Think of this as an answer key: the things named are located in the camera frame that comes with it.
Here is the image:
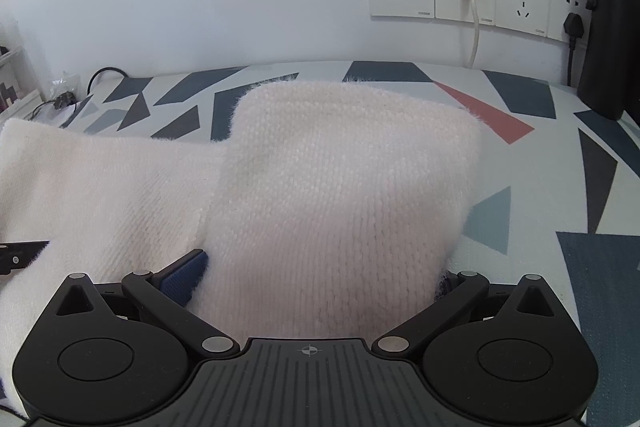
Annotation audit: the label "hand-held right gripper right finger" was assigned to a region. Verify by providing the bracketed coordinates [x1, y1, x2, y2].
[372, 269, 568, 360]

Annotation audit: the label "white plastic organizer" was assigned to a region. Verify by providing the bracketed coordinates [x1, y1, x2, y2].
[0, 19, 48, 118]

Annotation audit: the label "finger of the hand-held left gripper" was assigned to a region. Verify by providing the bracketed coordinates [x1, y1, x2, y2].
[0, 240, 51, 276]

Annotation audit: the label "geometric patterned tablecloth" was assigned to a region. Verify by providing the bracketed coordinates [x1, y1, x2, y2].
[0, 59, 640, 427]

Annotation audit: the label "black thermos bottle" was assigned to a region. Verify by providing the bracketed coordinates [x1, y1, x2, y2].
[575, 0, 640, 122]

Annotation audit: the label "white fluffy knit sweater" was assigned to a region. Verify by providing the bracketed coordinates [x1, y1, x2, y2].
[0, 79, 483, 418]

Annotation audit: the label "tangle of black cables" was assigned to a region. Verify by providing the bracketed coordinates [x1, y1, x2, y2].
[30, 67, 131, 122]

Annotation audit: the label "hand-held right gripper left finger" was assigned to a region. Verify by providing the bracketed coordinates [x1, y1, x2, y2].
[52, 248, 241, 358]

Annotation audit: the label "black plug with cable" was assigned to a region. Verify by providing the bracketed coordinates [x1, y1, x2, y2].
[562, 12, 587, 86]

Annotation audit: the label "white cable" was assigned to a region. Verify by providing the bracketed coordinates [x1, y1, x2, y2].
[460, 0, 483, 70]

